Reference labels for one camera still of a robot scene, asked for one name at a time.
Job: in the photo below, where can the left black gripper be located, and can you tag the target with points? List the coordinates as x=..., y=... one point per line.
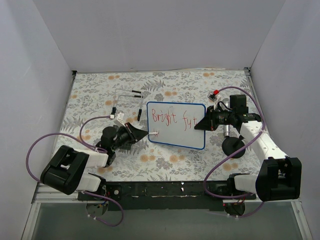
x=130, y=133

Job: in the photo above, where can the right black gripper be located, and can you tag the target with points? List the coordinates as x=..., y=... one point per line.
x=210, y=120

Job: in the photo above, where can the blue framed whiteboard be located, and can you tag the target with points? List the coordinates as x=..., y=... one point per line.
x=175, y=122

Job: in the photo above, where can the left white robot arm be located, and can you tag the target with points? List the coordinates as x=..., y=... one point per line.
x=66, y=170

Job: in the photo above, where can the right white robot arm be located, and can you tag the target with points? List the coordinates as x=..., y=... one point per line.
x=279, y=177

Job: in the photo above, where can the grey studded baseplate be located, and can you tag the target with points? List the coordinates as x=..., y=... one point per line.
x=126, y=147

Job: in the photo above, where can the black round stand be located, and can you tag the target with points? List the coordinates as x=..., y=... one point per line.
x=232, y=144

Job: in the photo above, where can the floral tablecloth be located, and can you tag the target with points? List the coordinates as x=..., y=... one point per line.
x=90, y=102

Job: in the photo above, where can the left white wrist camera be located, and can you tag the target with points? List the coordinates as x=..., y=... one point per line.
x=118, y=119

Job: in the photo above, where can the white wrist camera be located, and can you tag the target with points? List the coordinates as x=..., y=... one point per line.
x=118, y=119
x=214, y=96

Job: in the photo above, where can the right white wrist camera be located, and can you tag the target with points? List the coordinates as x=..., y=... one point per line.
x=214, y=96

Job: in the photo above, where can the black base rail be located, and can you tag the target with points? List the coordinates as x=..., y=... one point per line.
x=168, y=195

